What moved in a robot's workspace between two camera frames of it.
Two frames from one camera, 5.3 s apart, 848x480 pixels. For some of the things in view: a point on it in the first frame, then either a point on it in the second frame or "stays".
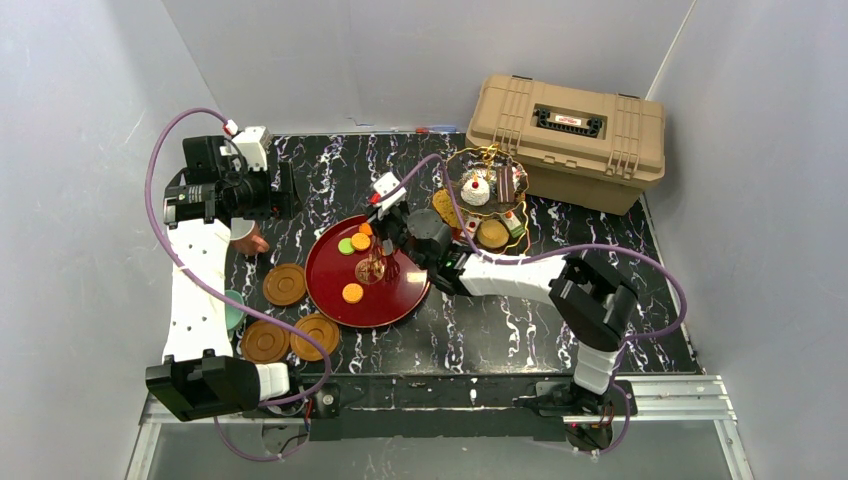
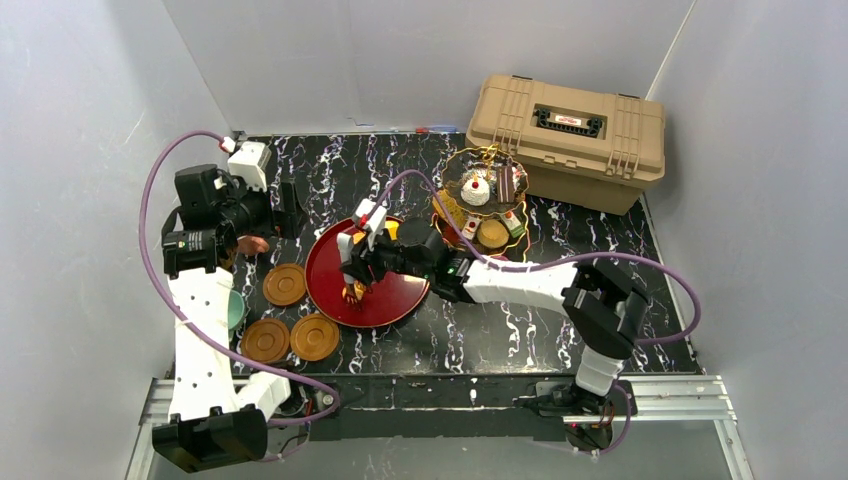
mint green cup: [233, 315] stays
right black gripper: [387, 220] -> [357, 266]
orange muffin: [492, 233] stays
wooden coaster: [284, 284] stays
